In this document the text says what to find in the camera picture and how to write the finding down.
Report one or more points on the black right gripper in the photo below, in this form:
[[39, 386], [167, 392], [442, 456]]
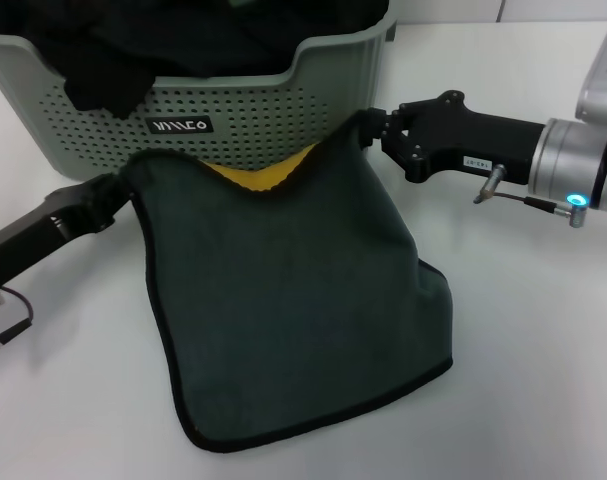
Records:
[[483, 142]]

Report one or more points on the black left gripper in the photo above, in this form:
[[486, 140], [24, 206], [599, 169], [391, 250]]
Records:
[[33, 235]]

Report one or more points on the green yellow towel black trim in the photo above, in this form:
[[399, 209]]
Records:
[[283, 275]]

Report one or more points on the grey-green perforated storage box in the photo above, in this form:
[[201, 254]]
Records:
[[283, 110]]

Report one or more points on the black cloth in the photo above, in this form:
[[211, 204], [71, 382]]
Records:
[[108, 85]]

